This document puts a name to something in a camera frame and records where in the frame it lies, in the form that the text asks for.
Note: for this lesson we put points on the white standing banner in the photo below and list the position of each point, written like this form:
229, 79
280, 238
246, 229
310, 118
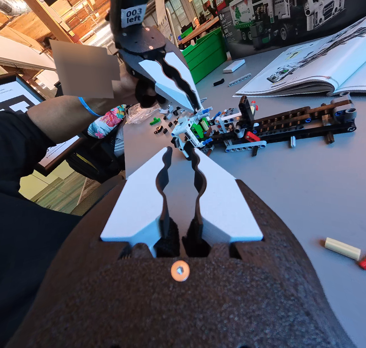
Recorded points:
163, 10

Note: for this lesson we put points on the cream toy tube piece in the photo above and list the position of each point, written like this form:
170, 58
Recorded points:
341, 248

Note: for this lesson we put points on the person's left hand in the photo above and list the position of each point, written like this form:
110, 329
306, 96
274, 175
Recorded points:
127, 90

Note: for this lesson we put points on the small red toy piece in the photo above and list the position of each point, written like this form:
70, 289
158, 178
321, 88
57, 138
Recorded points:
363, 264

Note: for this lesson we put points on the person's left forearm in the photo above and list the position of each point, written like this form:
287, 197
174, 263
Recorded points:
57, 116

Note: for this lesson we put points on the clear plastic bag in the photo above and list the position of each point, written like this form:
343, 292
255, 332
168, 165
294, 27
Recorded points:
140, 115

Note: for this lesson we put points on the small black angled toy piece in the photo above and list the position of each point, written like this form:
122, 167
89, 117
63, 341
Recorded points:
218, 82

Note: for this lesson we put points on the grey toy beam with holes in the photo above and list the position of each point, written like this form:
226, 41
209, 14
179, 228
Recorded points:
240, 79

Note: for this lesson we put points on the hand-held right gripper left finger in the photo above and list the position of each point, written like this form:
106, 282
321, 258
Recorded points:
134, 210

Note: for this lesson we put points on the open instruction booklet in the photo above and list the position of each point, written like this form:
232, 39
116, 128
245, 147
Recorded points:
314, 65

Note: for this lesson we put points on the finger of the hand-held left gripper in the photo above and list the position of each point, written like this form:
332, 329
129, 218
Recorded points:
168, 89
183, 67

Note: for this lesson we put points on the short grey toy axle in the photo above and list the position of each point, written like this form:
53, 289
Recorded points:
292, 141

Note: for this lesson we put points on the scatter of small dark toy pieces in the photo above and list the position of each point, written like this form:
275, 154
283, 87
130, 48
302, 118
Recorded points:
158, 130

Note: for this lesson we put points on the black toy set box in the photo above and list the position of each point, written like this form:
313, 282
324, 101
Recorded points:
286, 16

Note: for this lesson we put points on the blue wristband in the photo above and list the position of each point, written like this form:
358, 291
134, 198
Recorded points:
88, 109

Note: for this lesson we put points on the white flat toy panel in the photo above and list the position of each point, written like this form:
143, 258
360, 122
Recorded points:
234, 65

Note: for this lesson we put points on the black toy brick truck chassis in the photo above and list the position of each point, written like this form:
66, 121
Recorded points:
286, 125

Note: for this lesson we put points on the silver ventilation duct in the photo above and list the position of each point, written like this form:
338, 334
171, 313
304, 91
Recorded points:
14, 6

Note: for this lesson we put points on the floral print cloth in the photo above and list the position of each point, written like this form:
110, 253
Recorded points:
105, 119

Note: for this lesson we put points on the black framed marker sign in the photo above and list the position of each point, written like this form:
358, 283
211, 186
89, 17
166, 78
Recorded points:
17, 90

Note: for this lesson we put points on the long wooden table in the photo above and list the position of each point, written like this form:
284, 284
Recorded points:
197, 32

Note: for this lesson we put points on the green plastic bin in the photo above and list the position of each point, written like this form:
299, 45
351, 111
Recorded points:
206, 56

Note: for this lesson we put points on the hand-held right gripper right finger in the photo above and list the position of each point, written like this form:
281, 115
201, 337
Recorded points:
226, 208

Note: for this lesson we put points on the white toy brick cab assembly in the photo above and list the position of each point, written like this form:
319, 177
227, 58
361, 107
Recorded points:
184, 128

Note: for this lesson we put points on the small green toy piece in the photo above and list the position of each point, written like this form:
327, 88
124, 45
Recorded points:
154, 121

